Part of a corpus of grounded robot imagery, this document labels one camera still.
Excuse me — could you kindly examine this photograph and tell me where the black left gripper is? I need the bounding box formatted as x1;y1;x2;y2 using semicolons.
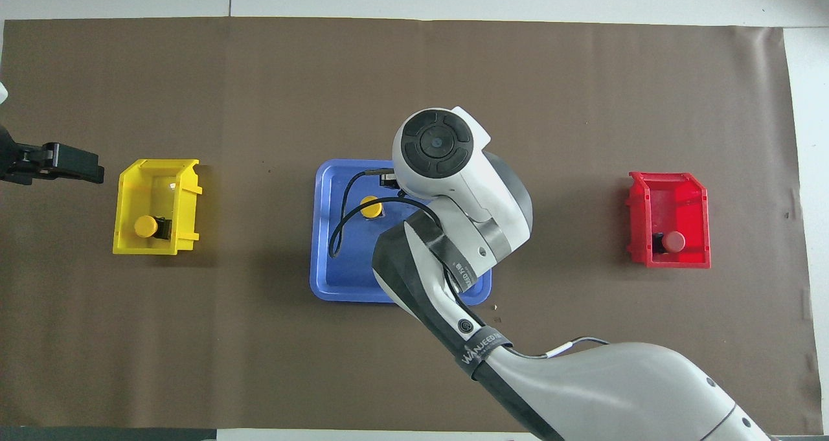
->
0;127;105;185

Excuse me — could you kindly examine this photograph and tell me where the red push button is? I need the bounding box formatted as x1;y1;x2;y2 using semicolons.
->
651;231;687;255

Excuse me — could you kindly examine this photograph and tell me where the yellow plastic bin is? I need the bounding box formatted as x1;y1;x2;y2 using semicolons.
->
112;159;203;256

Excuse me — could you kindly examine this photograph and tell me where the blue plastic tray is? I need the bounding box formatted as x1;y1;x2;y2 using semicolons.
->
310;159;493;304

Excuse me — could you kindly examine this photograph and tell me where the brown paper mat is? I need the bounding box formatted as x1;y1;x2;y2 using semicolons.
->
0;17;823;432

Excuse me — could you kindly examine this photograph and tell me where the red plastic bin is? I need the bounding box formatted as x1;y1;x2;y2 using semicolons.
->
626;172;712;269

